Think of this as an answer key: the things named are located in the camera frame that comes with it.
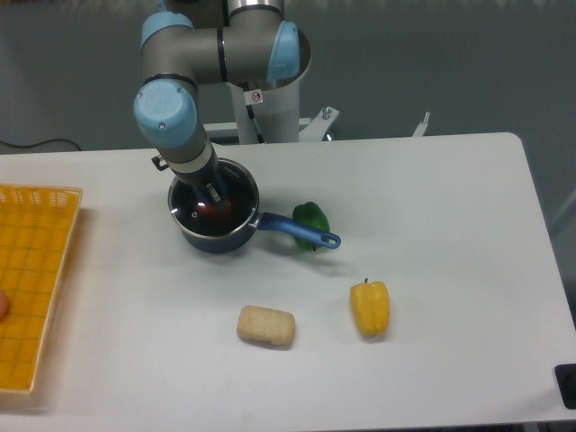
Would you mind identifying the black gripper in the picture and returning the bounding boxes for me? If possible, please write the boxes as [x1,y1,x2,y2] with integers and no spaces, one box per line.
[151,148,229,212]

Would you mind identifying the black device at table edge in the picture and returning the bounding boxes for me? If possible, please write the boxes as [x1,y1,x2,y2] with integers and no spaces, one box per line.
[554,364,576,410]

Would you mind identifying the yellow bell pepper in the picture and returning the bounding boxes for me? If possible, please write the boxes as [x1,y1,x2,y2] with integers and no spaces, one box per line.
[349,278,391,338]

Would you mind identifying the yellow woven basket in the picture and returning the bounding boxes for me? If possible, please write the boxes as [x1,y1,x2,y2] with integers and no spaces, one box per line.
[1,184,83,394]

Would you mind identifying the green bell pepper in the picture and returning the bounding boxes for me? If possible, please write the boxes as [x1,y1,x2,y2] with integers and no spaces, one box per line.
[292,202,330,231]

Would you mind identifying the red bell pepper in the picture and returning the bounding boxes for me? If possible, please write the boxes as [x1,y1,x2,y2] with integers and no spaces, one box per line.
[192,196,233,225]

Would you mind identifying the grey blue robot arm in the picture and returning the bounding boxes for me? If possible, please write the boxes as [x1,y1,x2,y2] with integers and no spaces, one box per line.
[133,1,304,212]

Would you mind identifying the glass pot lid blue knob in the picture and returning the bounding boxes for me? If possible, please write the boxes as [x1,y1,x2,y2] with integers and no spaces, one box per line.
[168,158,259,237]

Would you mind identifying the beige bread loaf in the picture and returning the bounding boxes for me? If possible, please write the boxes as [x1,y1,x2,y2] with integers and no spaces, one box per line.
[237,305,296,347]

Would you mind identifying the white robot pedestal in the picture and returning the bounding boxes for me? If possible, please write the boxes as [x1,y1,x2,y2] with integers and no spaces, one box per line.
[197,26,431,148]

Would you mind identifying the dark blue saucepan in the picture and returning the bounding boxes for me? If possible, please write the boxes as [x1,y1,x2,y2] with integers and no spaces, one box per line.
[166,159,342,255]

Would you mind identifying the black cable on floor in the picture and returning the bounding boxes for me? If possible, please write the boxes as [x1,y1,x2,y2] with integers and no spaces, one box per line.
[0,138,83,151]

